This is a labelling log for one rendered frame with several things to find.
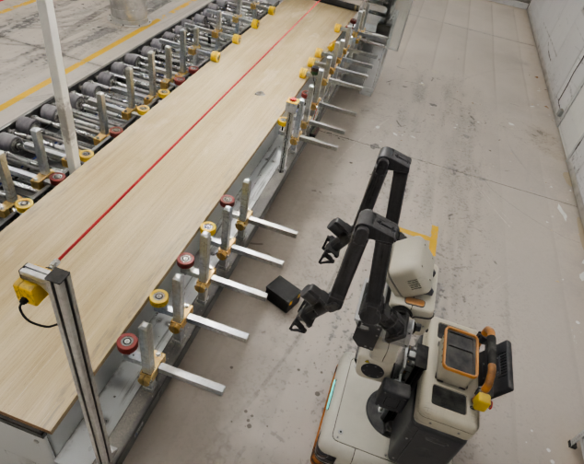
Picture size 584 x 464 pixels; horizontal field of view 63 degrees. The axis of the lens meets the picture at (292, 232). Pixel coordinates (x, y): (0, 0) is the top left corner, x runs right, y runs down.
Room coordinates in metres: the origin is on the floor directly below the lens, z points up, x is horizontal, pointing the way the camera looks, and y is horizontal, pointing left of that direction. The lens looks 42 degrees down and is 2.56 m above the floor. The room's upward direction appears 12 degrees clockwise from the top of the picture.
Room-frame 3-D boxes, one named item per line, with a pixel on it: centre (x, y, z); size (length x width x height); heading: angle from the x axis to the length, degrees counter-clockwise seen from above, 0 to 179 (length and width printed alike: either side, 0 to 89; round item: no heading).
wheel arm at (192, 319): (1.25, 0.31, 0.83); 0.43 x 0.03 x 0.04; 81
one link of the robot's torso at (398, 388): (1.30, -0.53, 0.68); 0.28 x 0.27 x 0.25; 170
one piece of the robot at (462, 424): (1.32, -0.80, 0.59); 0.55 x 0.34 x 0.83; 170
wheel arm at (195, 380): (1.01, 0.35, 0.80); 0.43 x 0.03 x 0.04; 81
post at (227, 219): (1.72, 0.32, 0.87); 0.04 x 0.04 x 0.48; 81
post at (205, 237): (1.48, 0.36, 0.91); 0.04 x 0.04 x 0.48; 81
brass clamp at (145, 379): (1.00, 0.44, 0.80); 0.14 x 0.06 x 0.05; 171
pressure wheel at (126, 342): (1.04, 0.55, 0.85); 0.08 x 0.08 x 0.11
